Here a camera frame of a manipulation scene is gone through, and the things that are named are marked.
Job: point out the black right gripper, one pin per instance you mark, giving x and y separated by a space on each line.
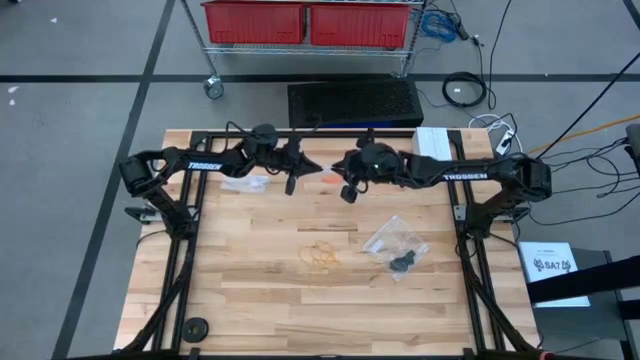
367 167

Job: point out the red plastic bin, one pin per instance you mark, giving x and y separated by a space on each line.
255 22
357 25

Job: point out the black round disc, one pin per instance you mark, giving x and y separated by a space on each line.
195 330

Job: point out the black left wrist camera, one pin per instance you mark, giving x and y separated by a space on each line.
294 145

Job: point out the white power strip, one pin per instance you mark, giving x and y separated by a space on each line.
505 141

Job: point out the dark grey side table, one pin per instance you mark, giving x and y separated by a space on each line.
575 330

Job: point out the black flat bar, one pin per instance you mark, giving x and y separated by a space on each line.
585 281

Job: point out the cart caster wheel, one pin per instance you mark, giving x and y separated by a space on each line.
214 88

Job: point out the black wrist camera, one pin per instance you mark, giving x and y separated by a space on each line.
371 146
294 145

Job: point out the white printed paper sign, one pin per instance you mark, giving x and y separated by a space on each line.
560 252

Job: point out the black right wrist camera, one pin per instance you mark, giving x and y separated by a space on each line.
371 146

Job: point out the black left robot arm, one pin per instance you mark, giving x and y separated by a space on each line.
225 162

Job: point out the white box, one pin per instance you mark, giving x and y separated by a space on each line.
431 142

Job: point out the black aluminium table frame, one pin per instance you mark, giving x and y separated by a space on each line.
395 133

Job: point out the black perforated computer case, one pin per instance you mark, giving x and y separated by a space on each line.
355 102

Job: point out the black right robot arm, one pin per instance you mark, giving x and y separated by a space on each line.
425 170

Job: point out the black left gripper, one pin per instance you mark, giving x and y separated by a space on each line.
294 165

